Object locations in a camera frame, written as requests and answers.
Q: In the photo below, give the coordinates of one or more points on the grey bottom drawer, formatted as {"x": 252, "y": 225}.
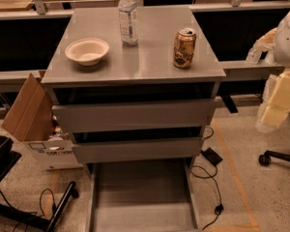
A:
{"x": 142, "y": 196}

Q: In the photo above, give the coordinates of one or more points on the black bin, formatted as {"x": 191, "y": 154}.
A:
{"x": 8, "y": 157}

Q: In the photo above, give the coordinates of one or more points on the grey drawer cabinet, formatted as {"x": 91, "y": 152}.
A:
{"x": 141, "y": 73}

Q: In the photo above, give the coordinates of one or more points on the grey drawer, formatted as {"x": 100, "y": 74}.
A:
{"x": 142, "y": 196}
{"x": 154, "y": 149}
{"x": 127, "y": 116}

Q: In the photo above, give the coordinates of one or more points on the clear plastic water bottle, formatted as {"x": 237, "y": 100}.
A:
{"x": 128, "y": 21}

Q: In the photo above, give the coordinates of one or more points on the black stand leg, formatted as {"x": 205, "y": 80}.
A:
{"x": 38, "y": 221}

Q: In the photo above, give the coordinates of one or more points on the left hand sanitizer bottle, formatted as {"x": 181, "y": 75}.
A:
{"x": 254, "y": 55}

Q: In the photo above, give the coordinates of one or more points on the grey top drawer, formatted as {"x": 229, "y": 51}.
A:
{"x": 127, "y": 116}

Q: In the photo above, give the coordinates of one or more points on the black power adapter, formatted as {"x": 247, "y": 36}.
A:
{"x": 211, "y": 156}

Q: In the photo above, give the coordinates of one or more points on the black office chair base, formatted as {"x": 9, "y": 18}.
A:
{"x": 265, "y": 159}

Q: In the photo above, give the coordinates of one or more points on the grey middle drawer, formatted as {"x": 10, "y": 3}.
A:
{"x": 154, "y": 149}

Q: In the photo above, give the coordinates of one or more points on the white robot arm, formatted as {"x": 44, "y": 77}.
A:
{"x": 275, "y": 107}

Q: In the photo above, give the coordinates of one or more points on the gold soda can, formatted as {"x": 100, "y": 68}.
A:
{"x": 183, "y": 50}

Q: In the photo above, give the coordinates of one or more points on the open cardboard box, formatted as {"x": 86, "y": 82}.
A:
{"x": 31, "y": 122}

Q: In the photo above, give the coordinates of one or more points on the white paper bowl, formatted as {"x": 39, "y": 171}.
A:
{"x": 87, "y": 52}

